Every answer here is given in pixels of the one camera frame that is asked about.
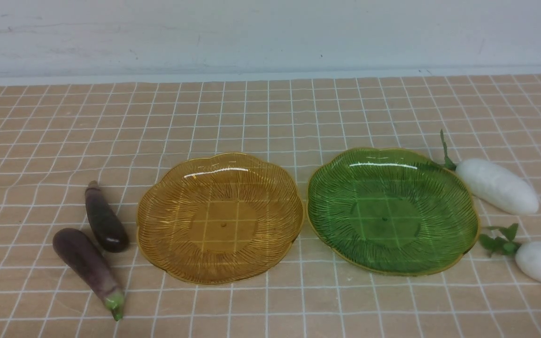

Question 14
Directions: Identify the checked tan tablecloth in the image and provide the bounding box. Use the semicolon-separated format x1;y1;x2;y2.
0;75;541;338

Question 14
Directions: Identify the short dark purple eggplant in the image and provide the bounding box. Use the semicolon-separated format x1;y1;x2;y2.
85;180;130;253

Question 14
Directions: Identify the long purple eggplant green stem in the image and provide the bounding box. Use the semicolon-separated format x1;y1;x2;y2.
52;228;125;322

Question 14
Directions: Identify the amber plastic plate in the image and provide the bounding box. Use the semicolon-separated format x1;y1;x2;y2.
137;152;305;286

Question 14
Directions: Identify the green plastic plate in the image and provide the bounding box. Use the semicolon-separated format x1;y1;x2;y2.
307;147;480;276

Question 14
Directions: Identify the white radish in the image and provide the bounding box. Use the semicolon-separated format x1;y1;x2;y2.
440;130;540;215
478;223;541;283

